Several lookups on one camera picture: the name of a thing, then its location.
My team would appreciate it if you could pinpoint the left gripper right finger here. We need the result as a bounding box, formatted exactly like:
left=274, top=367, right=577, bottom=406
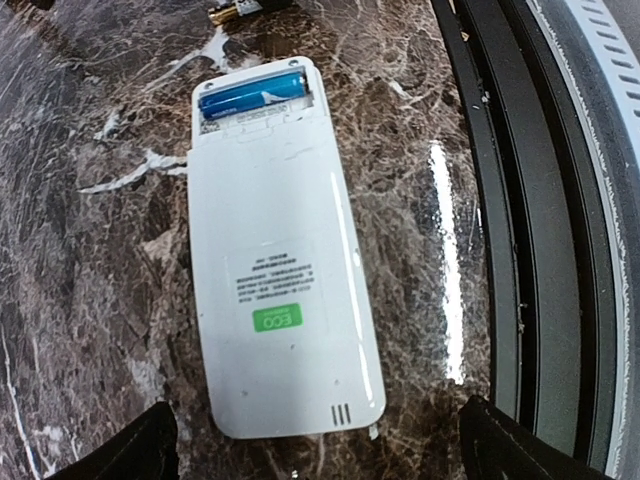
left=459, top=395, right=606, bottom=480

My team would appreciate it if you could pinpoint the white remote control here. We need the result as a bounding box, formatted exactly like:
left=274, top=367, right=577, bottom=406
left=187, top=56, right=386, bottom=439

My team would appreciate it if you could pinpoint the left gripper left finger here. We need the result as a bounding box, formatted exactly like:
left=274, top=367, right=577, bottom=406
left=51, top=402, right=179, bottom=480

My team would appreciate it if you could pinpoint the blue battery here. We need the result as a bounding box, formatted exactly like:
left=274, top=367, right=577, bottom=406
left=197, top=72, right=307, bottom=120

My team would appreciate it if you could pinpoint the white slotted cable duct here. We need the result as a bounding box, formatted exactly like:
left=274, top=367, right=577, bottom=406
left=567, top=1, right=639, bottom=479

